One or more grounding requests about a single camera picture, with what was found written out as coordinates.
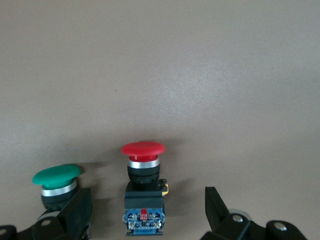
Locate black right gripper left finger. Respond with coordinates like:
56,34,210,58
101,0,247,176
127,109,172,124
31,187,93,240

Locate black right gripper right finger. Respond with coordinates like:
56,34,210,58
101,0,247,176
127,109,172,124
199,186,252,240

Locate red mushroom push button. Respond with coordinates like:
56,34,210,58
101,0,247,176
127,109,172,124
121,141,169,236

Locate green mushroom push button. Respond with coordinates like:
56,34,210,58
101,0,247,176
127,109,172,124
32,164,82,211

